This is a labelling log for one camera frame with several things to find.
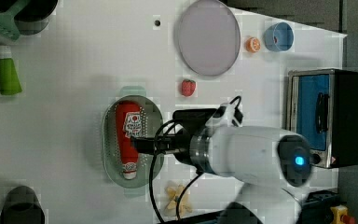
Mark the green bottle white cap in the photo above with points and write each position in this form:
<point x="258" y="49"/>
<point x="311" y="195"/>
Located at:
<point x="9" y="80"/>

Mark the green oval strainer basket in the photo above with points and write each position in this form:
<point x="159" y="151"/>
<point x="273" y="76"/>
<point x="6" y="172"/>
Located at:
<point x="151" y="121"/>

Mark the black pot bottom corner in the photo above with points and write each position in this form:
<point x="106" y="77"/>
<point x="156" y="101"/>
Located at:
<point x="22" y="206"/>

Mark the orange slice toy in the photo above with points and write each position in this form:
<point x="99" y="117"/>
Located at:
<point x="253" y="45"/>

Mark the green plastic spatula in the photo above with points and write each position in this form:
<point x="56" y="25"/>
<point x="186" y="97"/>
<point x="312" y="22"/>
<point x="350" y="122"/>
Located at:
<point x="8" y="27"/>

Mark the red toy strawberry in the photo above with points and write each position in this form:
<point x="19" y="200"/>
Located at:
<point x="188" y="87"/>

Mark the yellow red toy object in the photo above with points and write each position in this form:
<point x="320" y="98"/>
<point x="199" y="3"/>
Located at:
<point x="341" y="215"/>

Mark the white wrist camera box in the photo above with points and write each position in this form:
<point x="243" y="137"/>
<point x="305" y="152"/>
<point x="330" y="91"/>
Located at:
<point x="226" y="115"/>

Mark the blue cup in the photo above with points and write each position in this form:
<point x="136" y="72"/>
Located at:
<point x="285" y="34"/>

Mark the large grey round plate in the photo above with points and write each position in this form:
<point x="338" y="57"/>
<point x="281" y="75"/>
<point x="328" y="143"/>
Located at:
<point x="209" y="37"/>

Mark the yellow peeled banana toy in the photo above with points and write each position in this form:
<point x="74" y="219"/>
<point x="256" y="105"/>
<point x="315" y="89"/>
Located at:
<point x="178" y="204"/>

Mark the black silver toaster oven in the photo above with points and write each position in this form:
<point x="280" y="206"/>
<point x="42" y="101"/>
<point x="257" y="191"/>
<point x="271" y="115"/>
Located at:
<point x="322" y="105"/>

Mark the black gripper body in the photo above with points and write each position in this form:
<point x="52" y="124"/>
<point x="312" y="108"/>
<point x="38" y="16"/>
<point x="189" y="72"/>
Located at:
<point x="174" y="136"/>

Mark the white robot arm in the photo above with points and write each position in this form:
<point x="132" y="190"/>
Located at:
<point x="273" y="164"/>

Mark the red plush ketchup bottle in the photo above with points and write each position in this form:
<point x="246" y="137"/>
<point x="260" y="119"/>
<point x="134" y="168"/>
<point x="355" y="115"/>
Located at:
<point x="128" y="125"/>

